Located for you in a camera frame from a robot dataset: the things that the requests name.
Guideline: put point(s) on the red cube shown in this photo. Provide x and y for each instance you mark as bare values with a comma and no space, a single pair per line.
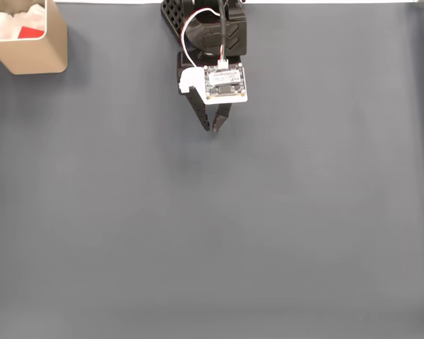
31,31

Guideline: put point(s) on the beige open box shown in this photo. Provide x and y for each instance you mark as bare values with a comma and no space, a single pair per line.
39,56

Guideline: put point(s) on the grey table mat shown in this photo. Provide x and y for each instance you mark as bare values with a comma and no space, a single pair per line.
233,212

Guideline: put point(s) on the white foam padding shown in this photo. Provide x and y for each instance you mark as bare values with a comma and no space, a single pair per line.
7,23

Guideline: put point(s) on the camera board on white mount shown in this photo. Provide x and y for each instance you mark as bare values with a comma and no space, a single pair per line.
226,83

